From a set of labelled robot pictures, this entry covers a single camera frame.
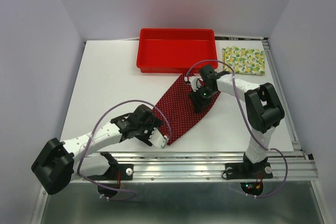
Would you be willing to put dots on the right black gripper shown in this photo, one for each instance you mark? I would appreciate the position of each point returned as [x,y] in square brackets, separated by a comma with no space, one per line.
[198,105]

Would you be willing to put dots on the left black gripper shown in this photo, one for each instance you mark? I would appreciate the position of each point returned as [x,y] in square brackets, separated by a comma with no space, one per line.
[154,122]

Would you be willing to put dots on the red polka dot skirt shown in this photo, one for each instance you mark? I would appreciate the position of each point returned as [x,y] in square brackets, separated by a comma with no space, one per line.
[176,106]

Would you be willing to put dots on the lemon print skirt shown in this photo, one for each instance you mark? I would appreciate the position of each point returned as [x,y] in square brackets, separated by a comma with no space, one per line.
[250,61]

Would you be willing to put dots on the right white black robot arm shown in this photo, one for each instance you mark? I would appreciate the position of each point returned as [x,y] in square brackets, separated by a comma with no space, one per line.
[261,110]

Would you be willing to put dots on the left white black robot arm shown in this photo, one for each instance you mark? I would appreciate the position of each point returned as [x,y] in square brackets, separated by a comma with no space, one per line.
[60,162]

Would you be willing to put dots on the red plastic bin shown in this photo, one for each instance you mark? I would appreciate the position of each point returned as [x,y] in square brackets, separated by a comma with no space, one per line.
[175,50]

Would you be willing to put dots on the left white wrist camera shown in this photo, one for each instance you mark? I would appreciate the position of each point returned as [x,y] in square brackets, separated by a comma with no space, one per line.
[157,139]

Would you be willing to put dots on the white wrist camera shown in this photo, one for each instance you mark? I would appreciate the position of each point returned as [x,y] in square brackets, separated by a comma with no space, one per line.
[194,82]
[157,139]

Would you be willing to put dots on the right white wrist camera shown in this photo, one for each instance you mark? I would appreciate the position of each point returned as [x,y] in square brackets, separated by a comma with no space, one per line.
[194,82]

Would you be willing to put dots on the aluminium mounting rail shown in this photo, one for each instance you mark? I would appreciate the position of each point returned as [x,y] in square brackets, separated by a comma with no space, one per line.
[188,188]

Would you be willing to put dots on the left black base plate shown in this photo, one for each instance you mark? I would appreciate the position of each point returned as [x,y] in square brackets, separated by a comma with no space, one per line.
[113,172]

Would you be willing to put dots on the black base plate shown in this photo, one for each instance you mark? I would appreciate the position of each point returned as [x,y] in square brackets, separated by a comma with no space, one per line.
[113,172]
[244,171]

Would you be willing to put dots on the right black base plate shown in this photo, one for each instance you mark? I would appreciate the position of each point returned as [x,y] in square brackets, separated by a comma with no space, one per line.
[244,171]

